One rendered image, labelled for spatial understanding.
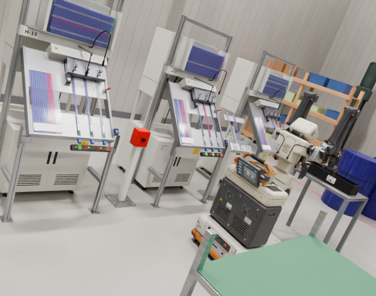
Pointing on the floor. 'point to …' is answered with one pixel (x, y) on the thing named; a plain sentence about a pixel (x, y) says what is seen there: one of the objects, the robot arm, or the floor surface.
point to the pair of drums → (375, 176)
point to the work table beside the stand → (338, 210)
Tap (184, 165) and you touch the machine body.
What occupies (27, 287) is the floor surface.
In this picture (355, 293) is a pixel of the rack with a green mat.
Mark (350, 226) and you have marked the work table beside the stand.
